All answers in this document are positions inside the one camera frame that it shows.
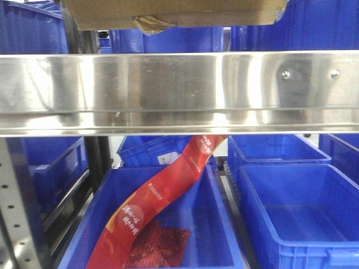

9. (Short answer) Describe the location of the plain worn cardboard box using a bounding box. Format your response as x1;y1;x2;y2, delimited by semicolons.
61;1;288;30

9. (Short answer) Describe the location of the blue bin rear centre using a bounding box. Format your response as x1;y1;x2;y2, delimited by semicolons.
117;135;192;167

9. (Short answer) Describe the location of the blue bin rear right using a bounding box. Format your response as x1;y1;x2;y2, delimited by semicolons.
227;134;332;179

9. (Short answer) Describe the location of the blue bin with banner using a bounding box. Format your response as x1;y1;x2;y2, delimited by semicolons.
59;166;245;268

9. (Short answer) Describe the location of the blue bin upper centre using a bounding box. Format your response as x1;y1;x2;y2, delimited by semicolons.
109;26;224;53

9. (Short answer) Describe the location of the peeling packing tape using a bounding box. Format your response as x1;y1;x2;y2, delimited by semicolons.
131;15;177;36

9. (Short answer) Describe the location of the red glitter sheet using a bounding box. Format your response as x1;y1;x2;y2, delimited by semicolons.
125;220;191;268

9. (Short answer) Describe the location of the blue bin lower left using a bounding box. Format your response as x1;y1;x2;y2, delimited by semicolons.
22;137;89;212

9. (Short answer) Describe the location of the red printed paper banner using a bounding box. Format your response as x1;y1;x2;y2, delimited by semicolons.
86;134;227;268

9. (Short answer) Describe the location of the blue bin front right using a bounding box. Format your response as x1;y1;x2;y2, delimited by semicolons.
238;164;358;268

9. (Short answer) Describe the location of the blue bin far right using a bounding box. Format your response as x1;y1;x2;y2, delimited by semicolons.
319;133;358;184

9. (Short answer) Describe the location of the blue bin upper right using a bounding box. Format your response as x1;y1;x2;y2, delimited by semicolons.
231;1;358;51

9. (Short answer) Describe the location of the blue bin upper left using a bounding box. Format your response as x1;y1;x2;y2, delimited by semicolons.
1;1;68;54

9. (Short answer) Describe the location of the stainless steel shelf rail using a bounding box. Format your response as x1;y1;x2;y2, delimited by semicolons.
1;50;358;137

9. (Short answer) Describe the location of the perforated steel shelf post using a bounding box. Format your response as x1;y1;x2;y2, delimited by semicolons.
1;138;51;268

